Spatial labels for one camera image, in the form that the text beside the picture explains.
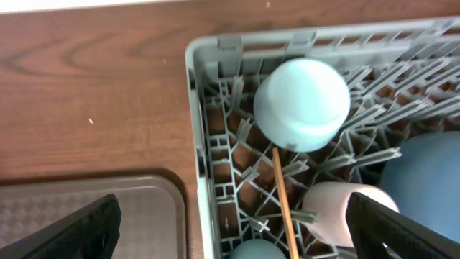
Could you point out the dark blue plate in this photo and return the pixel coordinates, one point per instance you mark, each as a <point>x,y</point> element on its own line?
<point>424,181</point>

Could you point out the grey dishwasher rack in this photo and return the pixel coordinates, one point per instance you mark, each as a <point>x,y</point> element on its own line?
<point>403,79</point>

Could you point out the wooden chopstick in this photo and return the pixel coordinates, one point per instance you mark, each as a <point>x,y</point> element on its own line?
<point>284,205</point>

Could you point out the brown serving tray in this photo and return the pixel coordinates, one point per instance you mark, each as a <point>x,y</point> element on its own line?
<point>152,212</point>

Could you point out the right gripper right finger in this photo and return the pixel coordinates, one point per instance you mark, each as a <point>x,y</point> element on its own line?
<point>375,228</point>

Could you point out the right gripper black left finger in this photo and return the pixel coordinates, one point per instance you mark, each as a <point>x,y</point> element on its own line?
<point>90,232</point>

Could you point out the light blue cup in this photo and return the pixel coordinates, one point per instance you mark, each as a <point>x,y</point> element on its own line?
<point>257,249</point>

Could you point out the white pink cup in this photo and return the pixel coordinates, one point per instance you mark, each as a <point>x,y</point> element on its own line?
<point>329,201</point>

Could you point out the light blue bowl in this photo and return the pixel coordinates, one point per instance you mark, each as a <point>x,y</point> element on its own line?
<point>302,105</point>

